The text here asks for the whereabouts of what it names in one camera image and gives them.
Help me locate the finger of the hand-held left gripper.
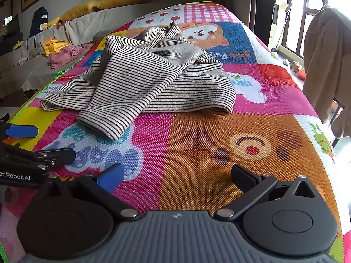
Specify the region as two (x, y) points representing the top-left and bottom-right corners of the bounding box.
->
(0, 120), (39, 140)
(0, 142), (76, 171)

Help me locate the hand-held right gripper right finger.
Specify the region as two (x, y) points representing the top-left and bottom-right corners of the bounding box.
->
(214, 164), (316, 221)

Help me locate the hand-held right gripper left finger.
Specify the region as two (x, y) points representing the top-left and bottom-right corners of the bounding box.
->
(38, 163), (141, 221)

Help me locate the striped knit sweater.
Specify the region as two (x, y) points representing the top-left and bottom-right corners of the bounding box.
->
(41, 20), (237, 142)

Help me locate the colourful cartoon printed mat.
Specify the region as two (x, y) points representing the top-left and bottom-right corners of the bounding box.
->
(0, 1), (346, 263)

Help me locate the pink cloth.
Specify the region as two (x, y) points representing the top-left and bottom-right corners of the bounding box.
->
(48, 44), (94, 70)

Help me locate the dark cabinet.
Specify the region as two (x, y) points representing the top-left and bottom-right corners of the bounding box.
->
(0, 14), (25, 59)

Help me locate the yellow plush toy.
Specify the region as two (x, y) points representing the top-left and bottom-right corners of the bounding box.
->
(39, 17), (61, 30)

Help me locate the black bag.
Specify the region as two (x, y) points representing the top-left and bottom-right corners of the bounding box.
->
(29, 7), (50, 38)

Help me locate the grey covered sofa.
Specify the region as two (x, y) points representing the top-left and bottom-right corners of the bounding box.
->
(0, 3), (228, 99)

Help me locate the yellow pillow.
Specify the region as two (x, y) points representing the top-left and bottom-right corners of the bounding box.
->
(93, 0), (150, 11)
(60, 1), (97, 22)

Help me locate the beige cloth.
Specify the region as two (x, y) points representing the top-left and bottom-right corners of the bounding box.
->
(302, 4), (351, 138)

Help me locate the white upright vacuum cleaner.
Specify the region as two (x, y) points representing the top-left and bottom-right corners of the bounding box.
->
(268, 0), (293, 53)

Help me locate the dark curtain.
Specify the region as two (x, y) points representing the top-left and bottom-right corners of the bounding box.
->
(247, 0), (275, 48)

